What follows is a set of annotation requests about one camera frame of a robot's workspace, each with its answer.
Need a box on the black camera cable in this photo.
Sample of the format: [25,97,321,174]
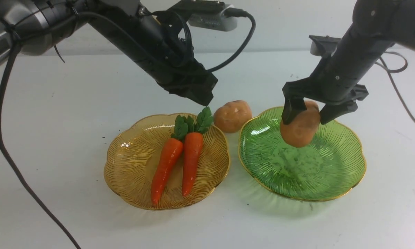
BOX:
[207,9,256,73]

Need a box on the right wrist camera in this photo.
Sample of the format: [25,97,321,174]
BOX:
[309,35,341,58]

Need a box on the orange carrot with green leaves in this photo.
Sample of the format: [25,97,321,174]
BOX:
[151,115,188,206]

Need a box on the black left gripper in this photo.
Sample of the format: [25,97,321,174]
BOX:
[135,14,217,106]

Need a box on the amber ribbed glass plate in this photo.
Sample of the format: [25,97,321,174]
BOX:
[103,113,231,211]

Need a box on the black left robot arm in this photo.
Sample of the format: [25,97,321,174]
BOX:
[0,0,217,106]

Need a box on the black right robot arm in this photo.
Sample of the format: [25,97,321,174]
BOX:
[282,0,415,125]

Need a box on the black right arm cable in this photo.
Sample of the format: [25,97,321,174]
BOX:
[375,51,415,135]

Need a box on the green ribbed glass plate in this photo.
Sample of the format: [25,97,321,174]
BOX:
[238,106,367,202]

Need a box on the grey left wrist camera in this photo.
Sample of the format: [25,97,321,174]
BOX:
[168,0,246,32]

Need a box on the brown potato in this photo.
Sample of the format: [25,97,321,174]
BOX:
[280,101,320,148]
[213,100,253,133]

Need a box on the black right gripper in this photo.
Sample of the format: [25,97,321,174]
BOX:
[281,38,369,125]

